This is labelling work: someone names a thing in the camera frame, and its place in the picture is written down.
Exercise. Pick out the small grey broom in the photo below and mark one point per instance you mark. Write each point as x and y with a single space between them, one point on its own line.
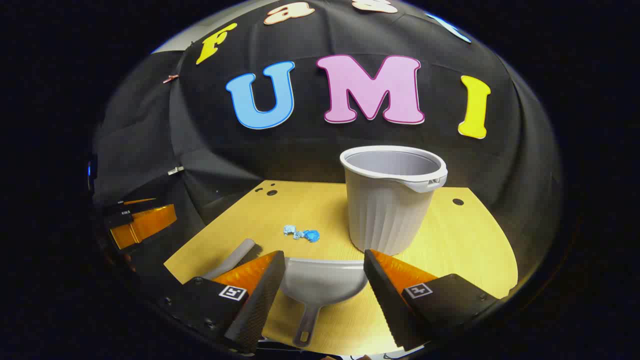
235 257

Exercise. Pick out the pink cloth clip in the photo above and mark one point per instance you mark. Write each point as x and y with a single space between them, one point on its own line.
170 78

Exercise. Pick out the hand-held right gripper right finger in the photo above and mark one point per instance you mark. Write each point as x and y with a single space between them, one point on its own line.
387 300

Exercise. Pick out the yellow wooden desktop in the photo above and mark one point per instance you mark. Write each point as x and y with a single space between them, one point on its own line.
465 240

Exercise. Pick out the pale blue wrapper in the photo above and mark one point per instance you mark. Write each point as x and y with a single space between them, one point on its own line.
292 231

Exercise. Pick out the grey ribbed garbage bin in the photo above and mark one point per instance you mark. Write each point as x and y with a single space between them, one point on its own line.
385 215

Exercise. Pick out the grey plastic dustpan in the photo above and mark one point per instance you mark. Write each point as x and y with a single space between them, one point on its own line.
320 282

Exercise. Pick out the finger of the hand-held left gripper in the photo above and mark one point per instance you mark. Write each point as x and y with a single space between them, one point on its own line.
117 206
145 222

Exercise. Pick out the bright blue paper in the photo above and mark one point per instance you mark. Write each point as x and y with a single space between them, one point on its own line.
312 236

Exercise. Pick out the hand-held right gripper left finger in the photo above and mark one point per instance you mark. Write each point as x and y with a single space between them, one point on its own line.
260 305

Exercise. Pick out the white cloth clip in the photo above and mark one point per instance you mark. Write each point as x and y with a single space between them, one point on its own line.
175 171

